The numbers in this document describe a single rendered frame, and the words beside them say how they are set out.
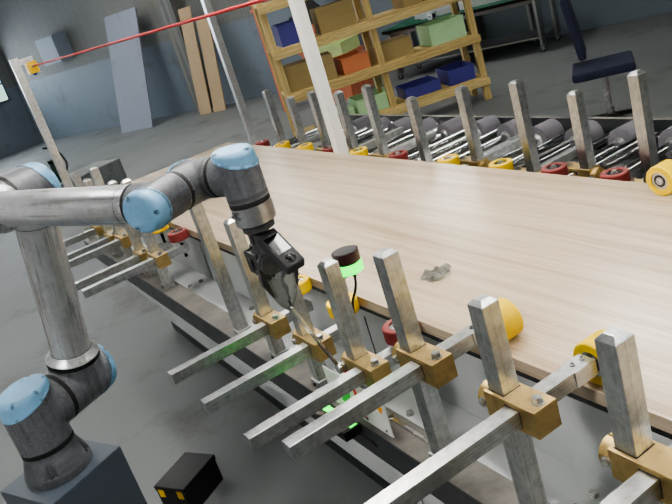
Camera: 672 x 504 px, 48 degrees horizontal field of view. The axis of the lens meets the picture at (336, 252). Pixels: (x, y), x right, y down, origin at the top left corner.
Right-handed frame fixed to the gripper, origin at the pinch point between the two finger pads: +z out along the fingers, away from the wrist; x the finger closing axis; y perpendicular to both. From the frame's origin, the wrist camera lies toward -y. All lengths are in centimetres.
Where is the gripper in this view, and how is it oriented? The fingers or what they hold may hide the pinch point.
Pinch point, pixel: (290, 305)
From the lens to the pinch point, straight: 167.4
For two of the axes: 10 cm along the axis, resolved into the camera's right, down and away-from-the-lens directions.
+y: -5.1, -1.6, 8.4
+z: 2.8, 8.9, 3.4
